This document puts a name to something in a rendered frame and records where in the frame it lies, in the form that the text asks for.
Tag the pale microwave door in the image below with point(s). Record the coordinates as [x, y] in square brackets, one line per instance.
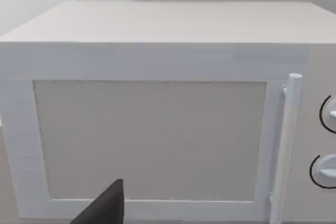
[147, 140]

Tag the pale microwave oven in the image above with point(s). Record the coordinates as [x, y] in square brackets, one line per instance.
[168, 22]

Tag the pale microwave knob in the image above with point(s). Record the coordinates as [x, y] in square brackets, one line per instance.
[331, 115]
[325, 170]

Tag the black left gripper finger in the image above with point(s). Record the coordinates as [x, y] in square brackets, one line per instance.
[109, 205]

